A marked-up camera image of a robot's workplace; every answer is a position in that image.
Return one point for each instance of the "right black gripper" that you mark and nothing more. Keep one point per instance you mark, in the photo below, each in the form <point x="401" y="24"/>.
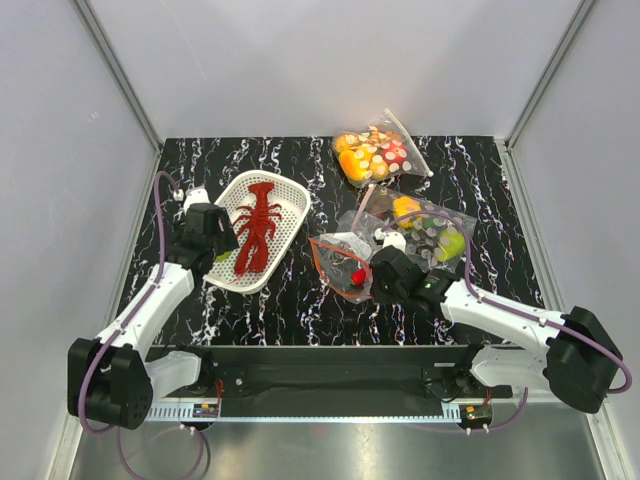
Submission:
<point x="377" y="293"/>

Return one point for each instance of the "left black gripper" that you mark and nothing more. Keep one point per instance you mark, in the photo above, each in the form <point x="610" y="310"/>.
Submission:
<point x="227" y="239"/>

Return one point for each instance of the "green fake apple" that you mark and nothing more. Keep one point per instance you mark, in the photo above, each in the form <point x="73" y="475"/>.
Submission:
<point x="223" y="256"/>

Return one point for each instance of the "red fake chili peppers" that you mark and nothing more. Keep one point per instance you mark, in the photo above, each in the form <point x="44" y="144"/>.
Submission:
<point x="359" y="277"/>

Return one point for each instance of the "red fake lobster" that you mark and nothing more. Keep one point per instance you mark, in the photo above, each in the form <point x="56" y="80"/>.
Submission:
<point x="259" y="223"/>

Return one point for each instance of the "clear red-zip bag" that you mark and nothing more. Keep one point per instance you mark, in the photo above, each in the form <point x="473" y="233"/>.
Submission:
<point x="337" y="255"/>

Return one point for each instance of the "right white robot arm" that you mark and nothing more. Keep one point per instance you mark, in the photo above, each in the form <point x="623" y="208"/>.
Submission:
<point x="568" y="354"/>

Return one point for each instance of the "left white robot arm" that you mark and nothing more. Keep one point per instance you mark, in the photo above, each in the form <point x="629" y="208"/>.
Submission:
<point x="109" y="378"/>

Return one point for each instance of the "dotted bag with yellow pepper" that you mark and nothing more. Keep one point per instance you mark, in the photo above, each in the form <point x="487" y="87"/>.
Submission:
<point x="421" y="238"/>

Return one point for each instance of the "green fake pear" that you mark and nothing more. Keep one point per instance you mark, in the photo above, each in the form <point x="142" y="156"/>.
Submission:
<point x="450" y="245"/>

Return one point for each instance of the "yellow fake bell pepper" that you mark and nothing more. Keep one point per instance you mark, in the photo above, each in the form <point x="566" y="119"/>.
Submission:
<point x="403" y="206"/>

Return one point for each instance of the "dotted bag of orange fruit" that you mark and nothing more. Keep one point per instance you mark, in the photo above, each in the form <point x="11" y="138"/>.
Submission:
<point x="382" y="150"/>

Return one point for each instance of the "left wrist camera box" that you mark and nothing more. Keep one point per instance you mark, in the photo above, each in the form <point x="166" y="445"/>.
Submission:
<point x="194" y="196"/>

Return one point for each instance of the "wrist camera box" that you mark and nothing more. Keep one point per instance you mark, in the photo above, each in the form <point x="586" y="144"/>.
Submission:
<point x="194" y="196"/>
<point x="390" y="238"/>

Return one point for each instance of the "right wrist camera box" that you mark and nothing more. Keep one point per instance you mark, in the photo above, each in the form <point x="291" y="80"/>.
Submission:
<point x="390" y="238"/>

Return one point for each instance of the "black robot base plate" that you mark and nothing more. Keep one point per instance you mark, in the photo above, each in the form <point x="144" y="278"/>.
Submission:
<point x="338" y="383"/>

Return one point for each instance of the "white slotted cable duct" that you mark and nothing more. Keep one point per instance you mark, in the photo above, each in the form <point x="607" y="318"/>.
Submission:
<point x="189" y="412"/>

